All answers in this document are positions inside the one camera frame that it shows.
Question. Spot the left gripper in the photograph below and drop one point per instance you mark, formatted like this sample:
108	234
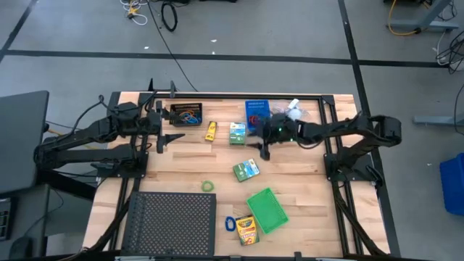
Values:
149	123

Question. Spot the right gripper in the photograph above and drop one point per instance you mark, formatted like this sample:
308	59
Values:
282	128

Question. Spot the long blue rubber band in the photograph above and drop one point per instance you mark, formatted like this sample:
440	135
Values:
187	115

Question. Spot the green crayon box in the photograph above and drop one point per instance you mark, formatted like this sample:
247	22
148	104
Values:
246	170
237	134

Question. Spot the green plastic basket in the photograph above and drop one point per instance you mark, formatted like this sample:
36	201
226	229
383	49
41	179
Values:
267	211

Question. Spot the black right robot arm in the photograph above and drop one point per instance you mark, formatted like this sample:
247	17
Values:
344	128

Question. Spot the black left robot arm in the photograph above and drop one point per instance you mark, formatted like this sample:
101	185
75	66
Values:
90	132

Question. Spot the dark grey desk top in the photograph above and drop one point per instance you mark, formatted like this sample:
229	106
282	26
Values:
21	137

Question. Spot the grey desk foot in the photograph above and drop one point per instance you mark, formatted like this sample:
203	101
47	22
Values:
435	119

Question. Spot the grey desk base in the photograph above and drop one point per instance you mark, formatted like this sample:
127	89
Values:
424	24

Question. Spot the black mesh basket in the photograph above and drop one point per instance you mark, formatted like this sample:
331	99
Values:
185	107

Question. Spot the blue plastic basket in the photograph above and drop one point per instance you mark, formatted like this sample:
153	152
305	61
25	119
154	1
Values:
258	107

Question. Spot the black clamp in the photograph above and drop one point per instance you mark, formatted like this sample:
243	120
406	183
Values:
298	256
151	86
173	88

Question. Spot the small yellow crayon box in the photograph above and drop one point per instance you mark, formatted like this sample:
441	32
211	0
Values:
211	132

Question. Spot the black power box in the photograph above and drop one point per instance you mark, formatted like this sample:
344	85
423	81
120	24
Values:
113	99

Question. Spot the large yellow crayon box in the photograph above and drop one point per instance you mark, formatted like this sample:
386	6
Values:
247	230

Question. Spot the black perforated metal riser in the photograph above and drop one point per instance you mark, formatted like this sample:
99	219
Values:
170	224

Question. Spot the computer keyboard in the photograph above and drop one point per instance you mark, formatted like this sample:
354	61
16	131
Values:
4	221

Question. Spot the black computer mouse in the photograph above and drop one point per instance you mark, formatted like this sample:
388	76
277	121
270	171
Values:
20	248

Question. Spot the blue storage bin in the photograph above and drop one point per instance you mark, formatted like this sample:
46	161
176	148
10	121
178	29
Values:
453	185

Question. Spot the black aluminium table frame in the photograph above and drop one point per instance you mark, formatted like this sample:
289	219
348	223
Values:
311	96

